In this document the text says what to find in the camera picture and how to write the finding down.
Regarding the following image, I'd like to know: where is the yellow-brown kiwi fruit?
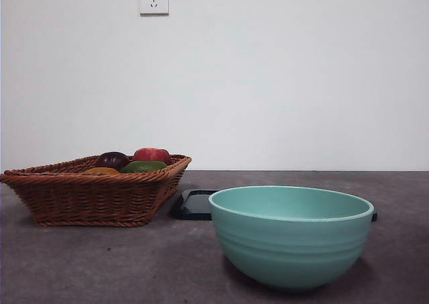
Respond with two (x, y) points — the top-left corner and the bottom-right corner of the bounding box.
(83, 167), (121, 175)

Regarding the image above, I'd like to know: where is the teal ribbed bowl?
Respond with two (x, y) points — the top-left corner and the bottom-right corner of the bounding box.
(208, 185), (374, 292)

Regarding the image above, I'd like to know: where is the red apple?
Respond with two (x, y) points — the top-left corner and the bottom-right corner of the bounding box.
(133, 147), (171, 165)

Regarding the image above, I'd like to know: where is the dark rectangular tray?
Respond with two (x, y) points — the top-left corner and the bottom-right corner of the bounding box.
(170, 189), (379, 222)

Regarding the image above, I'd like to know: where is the green avocado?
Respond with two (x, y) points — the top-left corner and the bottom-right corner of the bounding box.
(120, 160), (168, 174)

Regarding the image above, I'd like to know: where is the dark purple fruit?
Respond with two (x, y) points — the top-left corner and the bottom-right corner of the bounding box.
(95, 151), (130, 169)

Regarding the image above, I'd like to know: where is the brown wicker basket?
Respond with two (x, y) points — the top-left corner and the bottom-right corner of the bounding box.
(0, 154), (192, 228)

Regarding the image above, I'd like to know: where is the white wall socket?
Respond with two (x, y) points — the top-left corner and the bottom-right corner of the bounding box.
(139, 0), (170, 17)

